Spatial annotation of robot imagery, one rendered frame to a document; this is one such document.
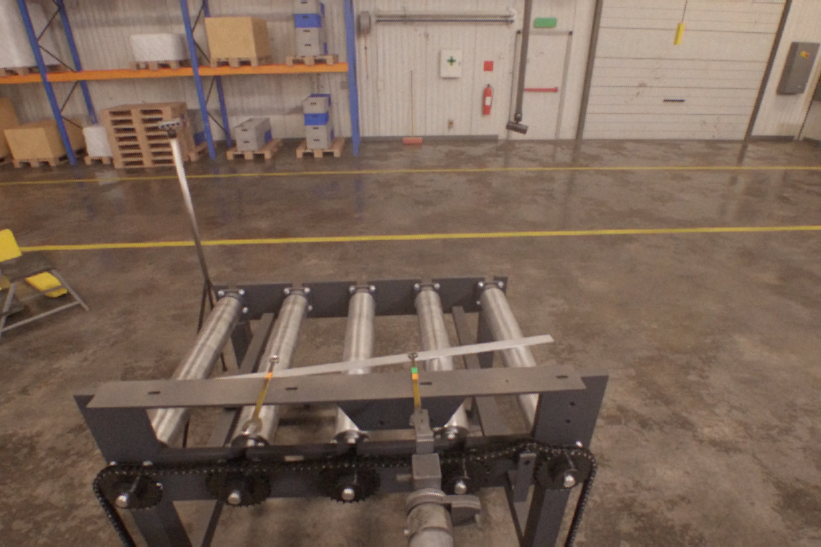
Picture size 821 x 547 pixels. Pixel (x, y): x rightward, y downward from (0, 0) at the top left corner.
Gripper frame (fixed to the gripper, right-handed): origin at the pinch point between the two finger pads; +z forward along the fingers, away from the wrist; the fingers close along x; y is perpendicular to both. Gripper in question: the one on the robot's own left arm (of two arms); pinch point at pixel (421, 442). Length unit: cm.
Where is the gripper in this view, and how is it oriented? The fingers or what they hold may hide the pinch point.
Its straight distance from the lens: 96.1
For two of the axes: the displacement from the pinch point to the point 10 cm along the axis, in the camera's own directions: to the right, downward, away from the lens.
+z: -0.6, -4.7, 8.8
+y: -10.0, 0.3, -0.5
